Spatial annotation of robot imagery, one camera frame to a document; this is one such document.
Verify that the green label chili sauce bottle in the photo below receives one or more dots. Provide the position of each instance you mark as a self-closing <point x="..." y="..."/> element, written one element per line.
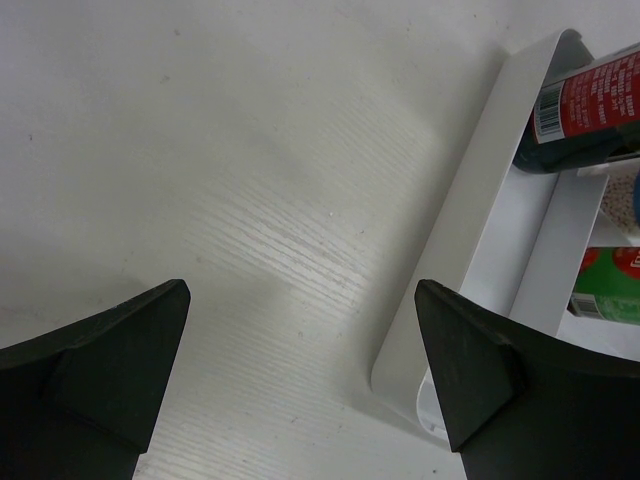
<point x="607" y="285"/>

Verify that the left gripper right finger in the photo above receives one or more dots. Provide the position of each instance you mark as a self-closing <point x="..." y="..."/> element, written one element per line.
<point x="520" y="404"/>

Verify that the white divided organizer tray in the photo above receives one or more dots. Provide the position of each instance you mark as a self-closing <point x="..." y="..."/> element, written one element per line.
<point x="513" y="242"/>

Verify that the dark soy sauce bottle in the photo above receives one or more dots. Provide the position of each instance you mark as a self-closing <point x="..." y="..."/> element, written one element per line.
<point x="585" y="118"/>

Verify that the white granule jar blue label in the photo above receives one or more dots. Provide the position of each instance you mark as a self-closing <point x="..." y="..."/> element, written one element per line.
<point x="620" y="203"/>

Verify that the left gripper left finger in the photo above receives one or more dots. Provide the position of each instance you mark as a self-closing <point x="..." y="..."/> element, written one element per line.
<point x="82" y="401"/>

